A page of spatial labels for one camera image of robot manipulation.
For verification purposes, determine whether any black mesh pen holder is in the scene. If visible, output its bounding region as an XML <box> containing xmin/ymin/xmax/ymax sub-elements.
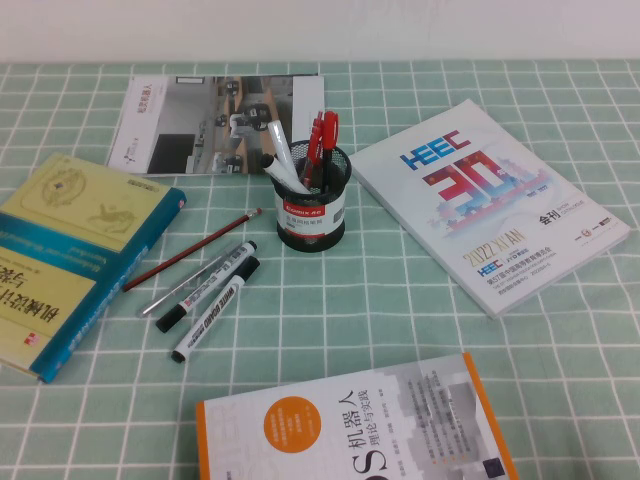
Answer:
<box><xmin>269</xmin><ymin>139</ymin><xmax>353</xmax><ymax>253</ymax></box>

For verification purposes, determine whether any WHITE BOARD marker black cap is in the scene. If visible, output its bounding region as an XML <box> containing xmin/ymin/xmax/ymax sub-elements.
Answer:
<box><xmin>171</xmin><ymin>256</ymin><xmax>261</xmax><ymax>364</ymax></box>

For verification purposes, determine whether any red cap pen black barrel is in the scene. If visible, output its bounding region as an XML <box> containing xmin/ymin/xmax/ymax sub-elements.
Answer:
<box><xmin>319</xmin><ymin>110</ymin><xmax>341</xmax><ymax>194</ymax></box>

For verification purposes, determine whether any white marker small black cap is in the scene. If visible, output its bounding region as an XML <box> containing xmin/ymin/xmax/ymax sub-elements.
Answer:
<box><xmin>259</xmin><ymin>153</ymin><xmax>312</xmax><ymax>195</ymax></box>

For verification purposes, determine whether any white HEEC catalogue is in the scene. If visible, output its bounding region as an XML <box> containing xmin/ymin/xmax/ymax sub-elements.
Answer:
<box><xmin>348</xmin><ymin>98</ymin><xmax>631</xmax><ymax>320</ymax></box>

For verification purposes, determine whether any green checkered tablecloth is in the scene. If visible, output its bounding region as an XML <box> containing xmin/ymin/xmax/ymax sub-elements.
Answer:
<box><xmin>0</xmin><ymin>59</ymin><xmax>640</xmax><ymax>480</ymax></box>

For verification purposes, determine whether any orange and white robot book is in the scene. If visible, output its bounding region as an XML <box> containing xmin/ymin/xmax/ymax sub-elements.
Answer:
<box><xmin>194</xmin><ymin>352</ymin><xmax>521</xmax><ymax>480</ymax></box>

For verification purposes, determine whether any red clip pen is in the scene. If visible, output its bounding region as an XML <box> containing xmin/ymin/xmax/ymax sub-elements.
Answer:
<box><xmin>304</xmin><ymin>110</ymin><xmax>325</xmax><ymax>189</ymax></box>

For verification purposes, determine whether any silver pen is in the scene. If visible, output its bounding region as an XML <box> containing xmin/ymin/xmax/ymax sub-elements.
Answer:
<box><xmin>138</xmin><ymin>242</ymin><xmax>240</xmax><ymax>319</ymax></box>

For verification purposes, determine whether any yellow and teal book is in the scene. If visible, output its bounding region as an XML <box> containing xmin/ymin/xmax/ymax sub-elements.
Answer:
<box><xmin>0</xmin><ymin>152</ymin><xmax>189</xmax><ymax>385</ymax></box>

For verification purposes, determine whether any robot photo brochure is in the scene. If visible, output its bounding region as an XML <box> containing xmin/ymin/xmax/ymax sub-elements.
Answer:
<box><xmin>105</xmin><ymin>74</ymin><xmax>326</xmax><ymax>177</ymax></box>

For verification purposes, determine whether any red pencil with eraser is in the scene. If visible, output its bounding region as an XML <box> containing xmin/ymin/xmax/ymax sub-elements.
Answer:
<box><xmin>122</xmin><ymin>207</ymin><xmax>263</xmax><ymax>293</ymax></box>

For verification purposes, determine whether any barcode label marker black cap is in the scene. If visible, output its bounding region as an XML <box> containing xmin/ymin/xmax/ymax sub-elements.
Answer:
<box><xmin>155</xmin><ymin>240</ymin><xmax>259</xmax><ymax>334</ymax></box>

